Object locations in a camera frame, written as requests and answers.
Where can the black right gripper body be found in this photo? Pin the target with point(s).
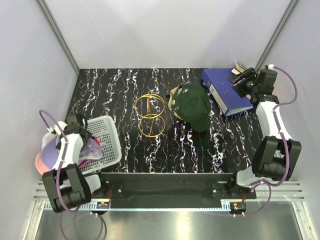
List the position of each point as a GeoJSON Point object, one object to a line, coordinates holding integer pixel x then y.
{"type": "Point", "coordinates": [248, 85]}

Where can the purple cap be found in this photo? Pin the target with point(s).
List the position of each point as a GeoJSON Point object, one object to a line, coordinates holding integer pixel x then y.
{"type": "Point", "coordinates": [49, 154]}

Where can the dark green cap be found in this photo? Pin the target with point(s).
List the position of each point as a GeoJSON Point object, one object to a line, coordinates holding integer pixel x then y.
{"type": "Point", "coordinates": [193, 106]}

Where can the beige baseball cap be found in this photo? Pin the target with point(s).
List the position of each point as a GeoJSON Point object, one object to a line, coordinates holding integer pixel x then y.
{"type": "Point", "coordinates": [173, 94]}

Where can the red mesh cap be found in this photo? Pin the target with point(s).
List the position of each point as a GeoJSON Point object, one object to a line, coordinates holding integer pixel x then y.
{"type": "Point", "coordinates": [96, 140]}

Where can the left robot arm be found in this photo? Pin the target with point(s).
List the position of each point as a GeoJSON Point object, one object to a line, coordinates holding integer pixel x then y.
{"type": "Point", "coordinates": [66, 186]}

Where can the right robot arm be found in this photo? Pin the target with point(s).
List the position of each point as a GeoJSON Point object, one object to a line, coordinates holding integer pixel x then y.
{"type": "Point", "coordinates": [275, 159]}

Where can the stack of books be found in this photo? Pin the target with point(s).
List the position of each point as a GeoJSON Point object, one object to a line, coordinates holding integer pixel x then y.
{"type": "Point", "coordinates": [238, 68]}

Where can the blue binder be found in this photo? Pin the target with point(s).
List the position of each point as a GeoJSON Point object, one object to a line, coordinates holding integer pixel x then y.
{"type": "Point", "coordinates": [216, 80]}

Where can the white plastic basket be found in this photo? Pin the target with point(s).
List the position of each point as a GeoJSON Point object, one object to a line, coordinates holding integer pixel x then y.
{"type": "Point", "coordinates": [104, 129]}

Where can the pink cap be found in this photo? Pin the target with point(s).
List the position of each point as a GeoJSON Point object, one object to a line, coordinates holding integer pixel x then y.
{"type": "Point", "coordinates": [39, 165]}

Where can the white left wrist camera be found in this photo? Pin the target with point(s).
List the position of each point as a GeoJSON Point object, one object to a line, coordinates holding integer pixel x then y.
{"type": "Point", "coordinates": [58, 128]}

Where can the black wire hat stand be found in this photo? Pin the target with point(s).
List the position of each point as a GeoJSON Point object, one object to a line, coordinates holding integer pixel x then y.
{"type": "Point", "coordinates": [181, 124]}

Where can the gold wire hat stand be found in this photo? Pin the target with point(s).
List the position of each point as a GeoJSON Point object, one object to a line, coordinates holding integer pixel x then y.
{"type": "Point", "coordinates": [149, 108]}

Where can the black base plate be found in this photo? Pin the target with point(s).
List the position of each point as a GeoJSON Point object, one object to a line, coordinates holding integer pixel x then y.
{"type": "Point", "coordinates": [172, 191]}

